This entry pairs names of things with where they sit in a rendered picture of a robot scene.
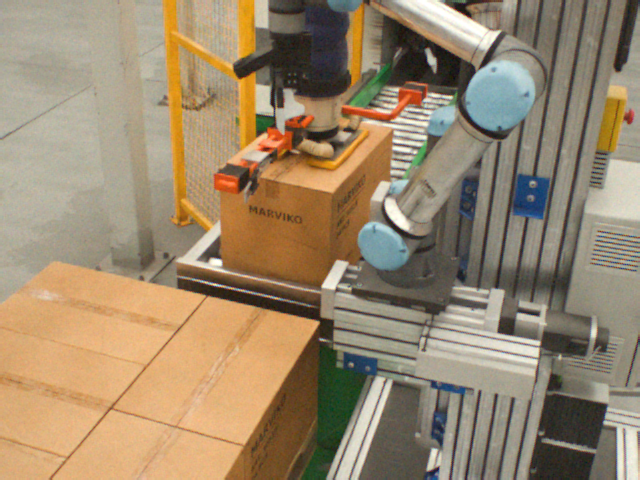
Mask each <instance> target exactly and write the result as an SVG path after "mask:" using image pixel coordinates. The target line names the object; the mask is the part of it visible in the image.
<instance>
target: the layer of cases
mask: <svg viewBox="0 0 640 480"><path fill-rule="evenodd" d="M319 331H320V322H319V321H315V320H310V319H306V318H302V317H296V316H292V315H287V314H283V313H279V312H274V311H270V310H264V309H260V307H256V306H251V305H247V304H242V303H238V302H233V301H228V300H224V299H219V298H215V297H211V296H208V297H207V296H206V295H202V294H197V293H192V292H188V291H183V290H179V289H175V288H170V287H166V286H160V285H156V284H152V283H147V282H143V281H138V280H134V278H130V277H124V276H120V275H115V274H111V273H107V272H102V271H98V270H93V269H89V268H84V267H79V266H75V265H71V264H66V263H62V262H57V261H54V262H53V263H52V264H51V265H49V266H48V267H47V268H46V269H44V270H43V271H42V272H41V273H38V274H37V275H36V276H35V277H33V278H32V279H31V280H30V282H28V283H27V284H26V285H25V286H23V287H22V288H21V289H20V290H18V291H17V292H16V293H15V294H13V295H12V296H11V297H10V298H8V299H7V300H6V301H5V302H3V303H2V304H1V305H0V480H283V478H284V477H285V475H286V473H287V471H288V469H289V467H290V465H291V463H292V461H293V459H294V458H296V456H297V454H298V452H299V450H300V448H301V446H302V444H303V442H304V439H305V438H306V436H307V434H308V432H309V430H310V428H311V426H312V424H313V422H314V420H315V419H316V417H317V390H318V360H319Z"/></svg>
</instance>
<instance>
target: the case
mask: <svg viewBox="0 0 640 480"><path fill-rule="evenodd" d="M358 128H359V129H366V130H369V135H368V136H367V137H366V138H365V139H364V140H363V141H362V142H360V143H359V144H358V146H357V147H356V148H355V149H354V150H353V151H352V152H351V153H350V154H349V156H348V157H347V159H346V160H345V161H344V162H343V163H342V164H341V165H340V166H339V167H338V168H337V169H336V170H331V169H325V168H320V167H315V166H309V165H308V160H309V159H310V158H311V157H312V156H313V153H312V154H311V153H309V152H305V151H301V152H300V153H295V152H289V153H288V155H287V156H286V157H285V158H284V159H283V160H276V161H275V162H274V163H273V164H270V167H269V168H268V169H267V170H265V171H264V172H263V173H261V175H260V177H259V179H258V181H257V182H259V187H258V189H257V191H256V193H255V195H254V196H252V195H251V196H250V198H249V200H248V201H247V204H244V191H245V189H246V188H245V189H244V190H243V191H242V192H241V193H239V194H238V195H237V194H231V193H227V192H222V191H219V202H220V232H221V262H222V266H223V267H228V268H232V269H238V270H243V271H247V272H252V273H256V274H261V275H266V276H271V278H276V279H281V280H285V281H290V282H294V283H300V284H305V285H309V286H314V287H319V288H321V287H322V285H323V283H324V282H325V280H326V278H327V275H328V273H330V272H331V270H332V268H333V266H334V265H335V263H336V261H337V260H339V261H344V262H348V263H349V265H352V266H354V265H355V263H356V262H357V261H358V259H359V258H361V257H362V254H361V252H359V248H358V244H357V238H358V234H359V232H361V231H362V228H363V227H364V226H365V225H366V224H368V223H369V220H370V204H371V199H372V197H373V195H374V193H375V191H376V190H377V188H378V185H379V183H380V182H381V181H387V182H389V180H390V168H391V155H393V154H392V141H394V128H392V127H386V126H381V125H375V124H370V123H364V121H362V123H360V124H359V126H358ZM266 134H267V132H266V133H264V134H262V135H261V136H260V137H258V138H257V139H256V140H254V141H253V142H252V143H250V144H249V145H248V146H247V147H245V148H244V149H243V150H241V151H240V152H239V154H237V155H236V156H235V157H232V158H231V159H230V160H229V161H227V162H226V163H232V164H239V163H240V162H241V158H242V157H243V156H245V155H246V154H247V152H248V151H249V150H251V149H253V150H254V149H256V148H257V147H258V146H259V145H257V144H258V143H259V142H260V141H262V137H263V136H264V135H266ZM226 163H225V164H223V165H222V166H221V167H219V169H218V171H220V170H221V169H222V168H223V167H225V166H226Z"/></svg>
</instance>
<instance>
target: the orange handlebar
mask: <svg viewBox="0 0 640 480"><path fill-rule="evenodd" d="M412 99H413V96H412V95H409V94H408V95H407V96H406V97H405V98H404V99H403V100H402V101H401V102H400V103H399V104H398V106H397V107H396V108H395V109H393V110H392V111H391V112H390V113H386V112H380V111H375V110H369V109H363V108H356V107H350V106H344V105H343V106H342V113H348V114H354V115H360V116H367V117H372V118H378V119H384V120H395V119H396V118H397V117H398V116H399V115H400V113H401V112H402V111H403V110H404V109H405V108H406V107H407V105H408V104H409V103H410V102H411V101H412ZM313 120H314V116H313V115H309V116H308V117H306V118H305V119H304V120H303V121H302V123H301V124H302V126H303V127H304V129H305V128H306V127H307V126H308V125H309V124H311V123H312V121H313ZM276 140H277V137H276V136H275V135H272V136H271V137H270V138H268V139H263V140H262V141H260V142H259V143H258V144H257V145H259V146H258V147H257V148H256V149H254V150H258V151H263V152H269V153H271V152H272V151H273V150H274V149H275V148H278V155H279V153H280V152H281V151H283V149H282V148H283V147H284V146H285V145H286V144H287V143H288V139H287V138H286V137H284V138H282V139H281V140H280V141H276ZM257 166H258V164H257V163H254V164H253V165H252V166H250V167H251V175H252V173H253V171H254V169H256V168H257ZM218 183H219V187H220V188H221V189H224V190H235V189H237V184H236V183H235V182H228V181H225V180H222V179H221V180H219V181H218Z"/></svg>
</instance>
